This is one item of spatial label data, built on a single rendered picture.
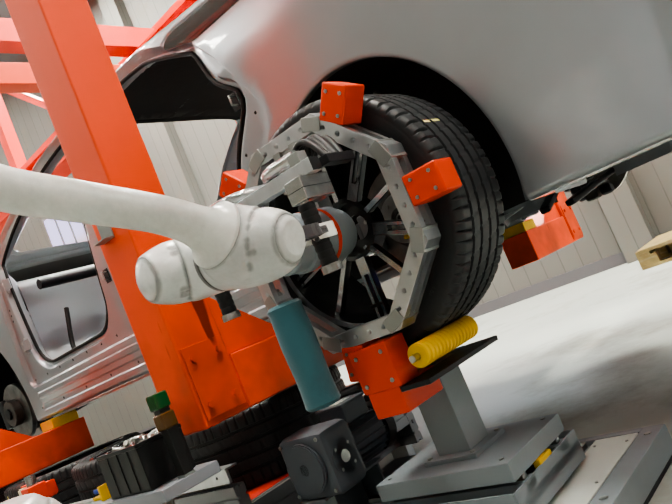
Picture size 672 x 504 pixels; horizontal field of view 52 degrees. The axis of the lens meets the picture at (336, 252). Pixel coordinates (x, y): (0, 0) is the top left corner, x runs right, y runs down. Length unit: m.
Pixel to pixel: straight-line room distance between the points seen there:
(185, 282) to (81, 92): 1.07
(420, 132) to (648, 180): 5.97
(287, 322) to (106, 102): 0.86
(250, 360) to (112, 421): 10.66
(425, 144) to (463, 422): 0.69
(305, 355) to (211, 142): 8.39
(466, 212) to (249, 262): 0.70
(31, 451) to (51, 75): 2.13
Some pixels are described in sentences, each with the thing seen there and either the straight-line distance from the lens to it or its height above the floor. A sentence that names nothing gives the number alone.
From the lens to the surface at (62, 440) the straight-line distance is 3.82.
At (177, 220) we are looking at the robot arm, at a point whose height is 0.87.
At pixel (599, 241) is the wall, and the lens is 7.57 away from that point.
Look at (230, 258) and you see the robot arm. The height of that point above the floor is 0.80.
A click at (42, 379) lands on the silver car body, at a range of 3.84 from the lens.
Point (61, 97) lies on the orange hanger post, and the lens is 2.10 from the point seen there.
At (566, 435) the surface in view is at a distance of 1.87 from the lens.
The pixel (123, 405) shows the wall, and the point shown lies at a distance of 12.27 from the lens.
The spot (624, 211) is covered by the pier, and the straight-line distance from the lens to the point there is 7.30.
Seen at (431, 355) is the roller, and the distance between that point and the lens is 1.57.
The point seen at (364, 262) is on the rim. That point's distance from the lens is 1.71.
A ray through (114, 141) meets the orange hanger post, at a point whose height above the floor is 1.34.
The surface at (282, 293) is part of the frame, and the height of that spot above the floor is 0.77.
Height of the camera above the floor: 0.67
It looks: 5 degrees up
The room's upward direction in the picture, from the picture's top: 23 degrees counter-clockwise
